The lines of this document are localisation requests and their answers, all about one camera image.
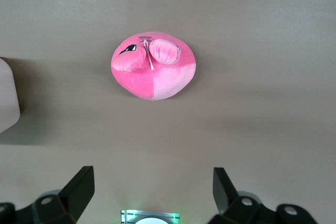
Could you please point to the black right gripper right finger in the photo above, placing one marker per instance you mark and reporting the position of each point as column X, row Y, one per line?
column 228, row 200

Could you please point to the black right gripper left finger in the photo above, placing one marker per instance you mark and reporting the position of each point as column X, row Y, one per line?
column 71, row 197

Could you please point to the pink round plush toy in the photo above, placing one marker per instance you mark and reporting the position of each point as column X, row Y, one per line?
column 147, row 82

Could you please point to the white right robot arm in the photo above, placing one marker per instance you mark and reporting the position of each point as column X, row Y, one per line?
column 152, row 221

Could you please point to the pink plastic storage box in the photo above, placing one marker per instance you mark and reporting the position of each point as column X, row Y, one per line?
column 8, row 95

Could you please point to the brown table mat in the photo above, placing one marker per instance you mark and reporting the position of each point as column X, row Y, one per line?
column 236, row 51

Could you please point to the right arm silver base plate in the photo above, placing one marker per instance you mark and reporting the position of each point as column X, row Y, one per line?
column 128, row 216

